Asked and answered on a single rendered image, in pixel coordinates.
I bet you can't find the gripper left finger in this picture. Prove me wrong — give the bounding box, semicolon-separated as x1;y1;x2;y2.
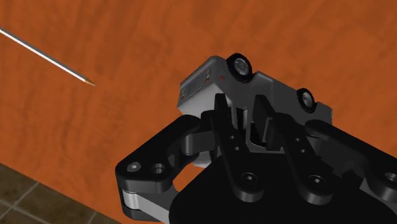
115;93;267;223

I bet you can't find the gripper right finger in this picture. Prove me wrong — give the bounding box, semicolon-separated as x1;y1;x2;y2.
252;94;397;206

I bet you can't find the grey toy car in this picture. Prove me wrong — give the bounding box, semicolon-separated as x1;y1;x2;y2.
177;53;333;169

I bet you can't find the grey pencil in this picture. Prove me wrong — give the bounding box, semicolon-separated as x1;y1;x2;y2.
0;27;96;87

